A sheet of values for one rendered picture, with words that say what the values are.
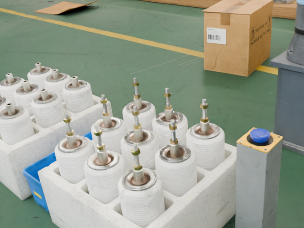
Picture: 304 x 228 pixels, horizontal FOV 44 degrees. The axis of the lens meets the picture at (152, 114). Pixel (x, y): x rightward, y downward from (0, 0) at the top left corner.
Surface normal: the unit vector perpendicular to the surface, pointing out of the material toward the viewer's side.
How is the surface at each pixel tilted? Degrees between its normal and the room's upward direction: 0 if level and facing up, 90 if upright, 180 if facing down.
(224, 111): 0
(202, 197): 90
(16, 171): 90
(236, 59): 90
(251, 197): 90
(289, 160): 0
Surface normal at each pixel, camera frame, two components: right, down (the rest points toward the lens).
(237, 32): -0.59, 0.44
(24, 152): 0.71, 0.28
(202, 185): -0.09, -0.88
